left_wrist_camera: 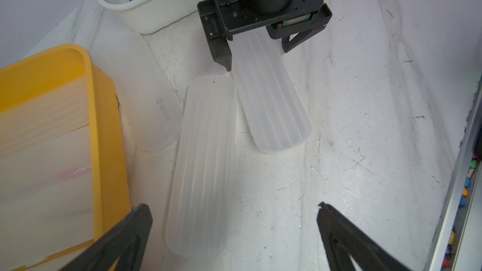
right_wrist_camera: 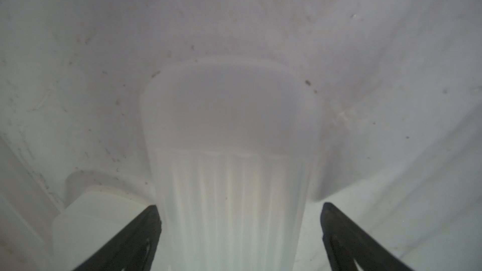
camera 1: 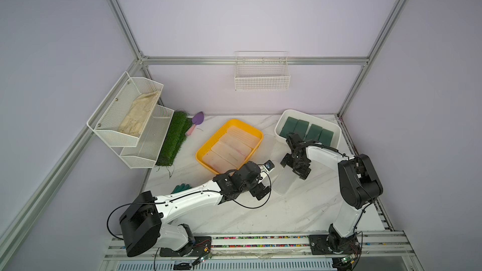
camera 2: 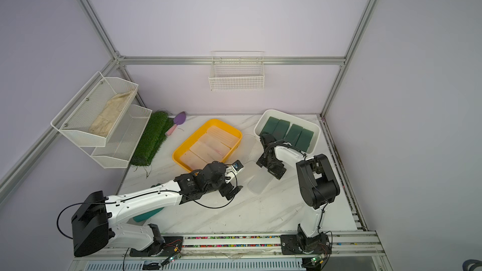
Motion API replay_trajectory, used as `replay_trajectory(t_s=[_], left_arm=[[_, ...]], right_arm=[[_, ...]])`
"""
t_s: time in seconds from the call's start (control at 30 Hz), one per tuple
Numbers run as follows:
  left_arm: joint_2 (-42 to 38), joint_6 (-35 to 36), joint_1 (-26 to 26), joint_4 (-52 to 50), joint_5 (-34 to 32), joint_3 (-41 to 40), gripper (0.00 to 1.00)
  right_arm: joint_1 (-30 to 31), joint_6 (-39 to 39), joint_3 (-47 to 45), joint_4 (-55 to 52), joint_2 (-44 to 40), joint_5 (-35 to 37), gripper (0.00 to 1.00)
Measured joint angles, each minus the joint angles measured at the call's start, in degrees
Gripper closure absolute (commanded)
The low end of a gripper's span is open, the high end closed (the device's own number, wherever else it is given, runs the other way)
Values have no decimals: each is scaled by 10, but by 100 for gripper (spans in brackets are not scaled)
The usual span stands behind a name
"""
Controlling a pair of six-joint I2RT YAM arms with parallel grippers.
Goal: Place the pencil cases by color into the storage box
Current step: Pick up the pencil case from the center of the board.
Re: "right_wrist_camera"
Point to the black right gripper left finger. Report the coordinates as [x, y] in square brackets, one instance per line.
[133, 248]

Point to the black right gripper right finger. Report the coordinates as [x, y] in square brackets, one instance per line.
[349, 247]

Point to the clear ribbed pencil case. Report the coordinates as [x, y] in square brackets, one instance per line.
[231, 143]

